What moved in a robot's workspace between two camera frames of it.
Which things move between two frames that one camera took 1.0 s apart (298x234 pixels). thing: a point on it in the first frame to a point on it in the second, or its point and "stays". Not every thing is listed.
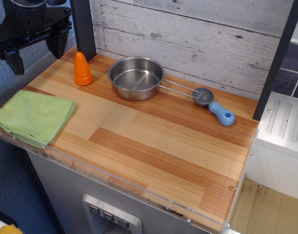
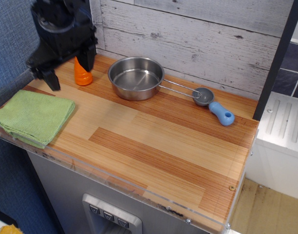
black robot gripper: [26, 21] to [65, 29]
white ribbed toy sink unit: [277, 160] stays
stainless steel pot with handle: [139, 78] stays
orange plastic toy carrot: [83, 72] stays
